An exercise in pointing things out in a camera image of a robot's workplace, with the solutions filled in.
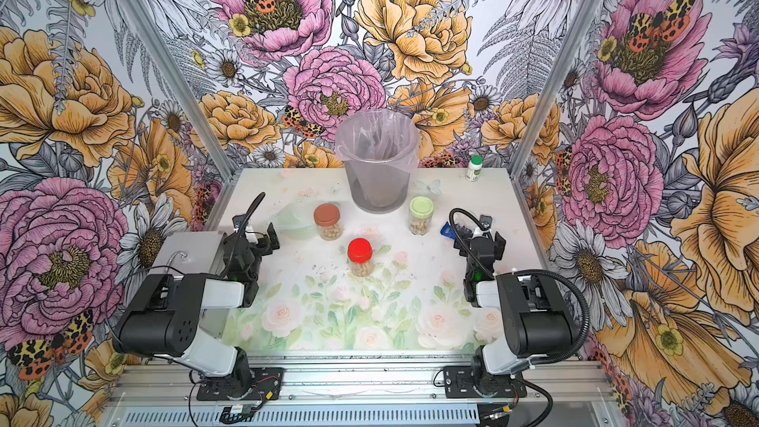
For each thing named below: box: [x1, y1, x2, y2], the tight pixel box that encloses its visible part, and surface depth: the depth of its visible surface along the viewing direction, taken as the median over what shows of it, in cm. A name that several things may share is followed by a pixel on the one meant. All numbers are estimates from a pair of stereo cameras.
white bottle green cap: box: [465, 154, 484, 182], surface depth 118 cm
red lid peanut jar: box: [347, 237, 374, 277], surface depth 89 cm
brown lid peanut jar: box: [313, 202, 343, 242], surface depth 99 cm
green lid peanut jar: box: [409, 195, 435, 237], surface depth 97 cm
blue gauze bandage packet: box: [439, 221, 456, 240], surface depth 104 cm
